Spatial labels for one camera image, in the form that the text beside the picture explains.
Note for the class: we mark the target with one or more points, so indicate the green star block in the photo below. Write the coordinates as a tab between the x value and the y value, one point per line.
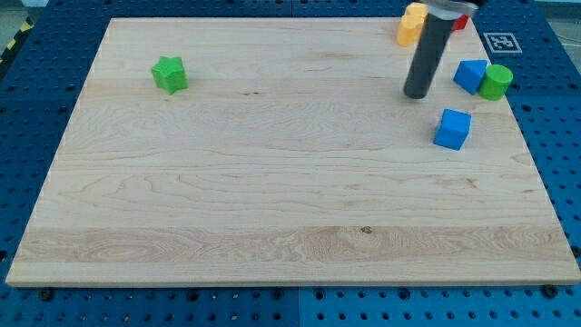
169	74

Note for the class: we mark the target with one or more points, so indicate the red block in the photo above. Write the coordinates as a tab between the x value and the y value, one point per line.
460	23

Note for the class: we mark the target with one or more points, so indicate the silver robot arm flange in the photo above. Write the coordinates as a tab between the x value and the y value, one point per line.
450	10

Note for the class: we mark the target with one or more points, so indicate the blue triangular prism block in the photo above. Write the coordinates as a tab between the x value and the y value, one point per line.
469	74

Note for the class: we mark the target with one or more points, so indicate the blue cube block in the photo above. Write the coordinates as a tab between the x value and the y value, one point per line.
453	129

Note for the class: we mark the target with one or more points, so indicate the wooden board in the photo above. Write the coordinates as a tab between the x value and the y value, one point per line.
293	158

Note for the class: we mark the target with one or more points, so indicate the green cylinder block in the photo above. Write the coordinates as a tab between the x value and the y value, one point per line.
495	82

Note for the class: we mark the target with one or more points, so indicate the yellow heart block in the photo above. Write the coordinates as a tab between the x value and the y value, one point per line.
411	24

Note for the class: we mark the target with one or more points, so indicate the white fiducial marker tag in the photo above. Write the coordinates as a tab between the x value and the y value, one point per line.
502	43

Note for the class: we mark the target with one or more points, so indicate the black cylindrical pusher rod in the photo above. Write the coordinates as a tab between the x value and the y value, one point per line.
432	43

